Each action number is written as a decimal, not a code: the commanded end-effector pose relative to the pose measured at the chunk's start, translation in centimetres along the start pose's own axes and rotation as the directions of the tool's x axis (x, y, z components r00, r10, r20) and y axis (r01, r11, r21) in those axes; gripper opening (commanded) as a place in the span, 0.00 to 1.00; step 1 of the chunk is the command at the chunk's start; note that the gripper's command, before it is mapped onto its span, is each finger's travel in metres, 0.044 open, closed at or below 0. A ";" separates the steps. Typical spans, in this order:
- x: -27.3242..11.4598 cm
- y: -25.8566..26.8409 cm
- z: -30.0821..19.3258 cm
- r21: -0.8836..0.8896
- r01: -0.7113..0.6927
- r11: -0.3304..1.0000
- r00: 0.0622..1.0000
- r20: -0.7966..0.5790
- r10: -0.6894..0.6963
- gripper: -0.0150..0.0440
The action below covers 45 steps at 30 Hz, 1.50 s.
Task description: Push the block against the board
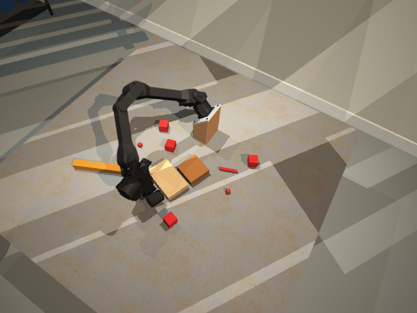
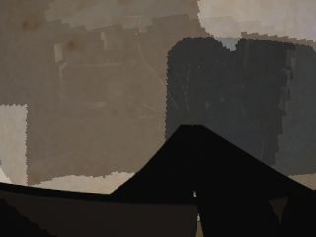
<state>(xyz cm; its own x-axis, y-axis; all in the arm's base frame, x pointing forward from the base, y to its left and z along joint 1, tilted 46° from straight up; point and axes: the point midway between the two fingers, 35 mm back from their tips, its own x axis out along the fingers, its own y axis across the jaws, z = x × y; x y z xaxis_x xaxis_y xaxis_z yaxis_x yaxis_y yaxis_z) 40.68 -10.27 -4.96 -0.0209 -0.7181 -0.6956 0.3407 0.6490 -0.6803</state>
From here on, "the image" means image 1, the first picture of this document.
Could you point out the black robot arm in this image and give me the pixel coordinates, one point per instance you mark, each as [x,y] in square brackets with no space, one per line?
[127,156]

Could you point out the orange long bar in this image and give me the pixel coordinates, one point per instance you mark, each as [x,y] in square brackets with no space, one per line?
[96,166]

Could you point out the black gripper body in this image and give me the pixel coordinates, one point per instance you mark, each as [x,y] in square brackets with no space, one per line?
[155,197]

